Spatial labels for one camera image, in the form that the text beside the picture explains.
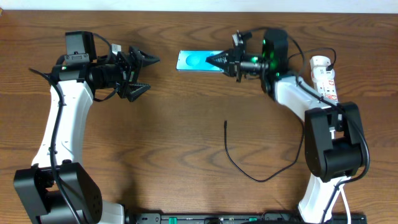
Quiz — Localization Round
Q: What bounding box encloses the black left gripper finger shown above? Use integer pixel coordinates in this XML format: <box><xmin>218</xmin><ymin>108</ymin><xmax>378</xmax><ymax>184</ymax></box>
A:
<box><xmin>129</xmin><ymin>46</ymin><xmax>160</xmax><ymax>67</ymax></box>
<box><xmin>127</xmin><ymin>83</ymin><xmax>150</xmax><ymax>102</ymax></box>

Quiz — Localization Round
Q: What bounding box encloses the blue Galaxy smartphone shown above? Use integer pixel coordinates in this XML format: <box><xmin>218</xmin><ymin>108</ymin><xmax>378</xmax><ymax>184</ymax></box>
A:
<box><xmin>176</xmin><ymin>50</ymin><xmax>222</xmax><ymax>73</ymax></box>

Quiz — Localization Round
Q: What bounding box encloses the black USB charger cable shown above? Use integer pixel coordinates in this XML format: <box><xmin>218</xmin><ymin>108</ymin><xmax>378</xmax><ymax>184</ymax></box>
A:
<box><xmin>223</xmin><ymin>47</ymin><xmax>337</xmax><ymax>183</ymax></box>

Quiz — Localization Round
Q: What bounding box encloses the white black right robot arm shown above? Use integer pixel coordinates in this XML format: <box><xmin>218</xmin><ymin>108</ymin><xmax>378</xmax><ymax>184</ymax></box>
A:
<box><xmin>206</xmin><ymin>27</ymin><xmax>370</xmax><ymax>223</ymax></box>

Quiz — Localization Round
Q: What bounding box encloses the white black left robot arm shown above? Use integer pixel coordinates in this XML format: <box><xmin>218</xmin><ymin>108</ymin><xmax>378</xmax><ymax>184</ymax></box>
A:
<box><xmin>14</xmin><ymin>31</ymin><xmax>159</xmax><ymax>223</ymax></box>

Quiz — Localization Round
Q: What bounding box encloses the white USB charger adapter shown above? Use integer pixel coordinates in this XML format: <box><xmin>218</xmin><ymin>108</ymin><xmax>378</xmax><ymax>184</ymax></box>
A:
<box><xmin>311</xmin><ymin>66</ymin><xmax>335</xmax><ymax>83</ymax></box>

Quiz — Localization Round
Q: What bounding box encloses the white power strip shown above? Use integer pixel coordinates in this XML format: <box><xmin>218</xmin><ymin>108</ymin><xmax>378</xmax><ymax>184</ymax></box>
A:
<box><xmin>310</xmin><ymin>55</ymin><xmax>338</xmax><ymax>102</ymax></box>

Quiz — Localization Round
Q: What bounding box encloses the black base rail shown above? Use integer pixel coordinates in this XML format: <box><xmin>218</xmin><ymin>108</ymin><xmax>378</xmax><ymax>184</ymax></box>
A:
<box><xmin>124</xmin><ymin>212</ymin><xmax>368</xmax><ymax>224</ymax></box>

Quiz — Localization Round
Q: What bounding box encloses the white power strip cord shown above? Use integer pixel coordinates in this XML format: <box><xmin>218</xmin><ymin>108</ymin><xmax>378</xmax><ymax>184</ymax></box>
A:
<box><xmin>338</xmin><ymin>183</ymin><xmax>352</xmax><ymax>224</ymax></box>

